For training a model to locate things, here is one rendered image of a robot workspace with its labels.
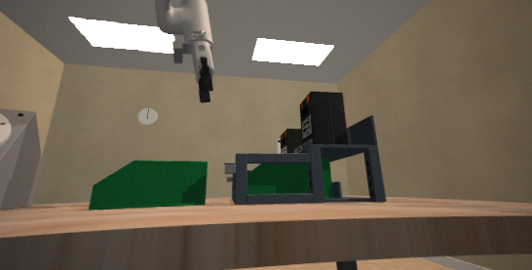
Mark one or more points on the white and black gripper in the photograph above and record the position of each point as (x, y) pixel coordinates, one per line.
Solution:
(201, 49)

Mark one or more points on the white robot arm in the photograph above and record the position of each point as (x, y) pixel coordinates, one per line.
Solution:
(191, 20)

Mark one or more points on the dark olive tool case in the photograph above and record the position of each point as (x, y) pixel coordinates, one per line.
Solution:
(290, 139)

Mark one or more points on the black tool case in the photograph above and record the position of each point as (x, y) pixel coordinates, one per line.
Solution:
(323, 119)

